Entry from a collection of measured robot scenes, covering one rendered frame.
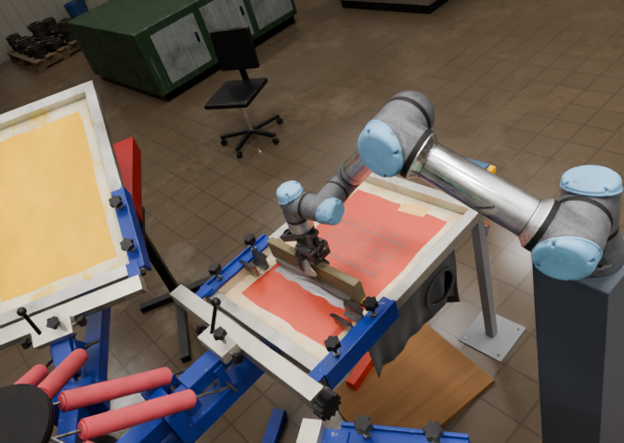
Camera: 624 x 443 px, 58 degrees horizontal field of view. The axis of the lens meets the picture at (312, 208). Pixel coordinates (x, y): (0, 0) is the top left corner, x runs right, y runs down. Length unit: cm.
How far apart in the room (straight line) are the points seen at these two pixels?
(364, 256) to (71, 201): 104
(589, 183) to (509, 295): 173
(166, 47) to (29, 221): 397
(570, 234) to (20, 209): 178
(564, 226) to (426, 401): 156
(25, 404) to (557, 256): 118
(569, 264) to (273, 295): 99
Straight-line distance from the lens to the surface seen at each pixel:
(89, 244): 207
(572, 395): 177
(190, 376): 167
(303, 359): 162
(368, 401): 267
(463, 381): 266
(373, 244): 191
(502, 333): 281
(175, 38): 600
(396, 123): 120
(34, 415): 145
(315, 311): 177
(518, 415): 259
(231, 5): 634
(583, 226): 121
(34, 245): 216
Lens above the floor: 223
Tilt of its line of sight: 37 degrees down
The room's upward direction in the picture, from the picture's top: 20 degrees counter-clockwise
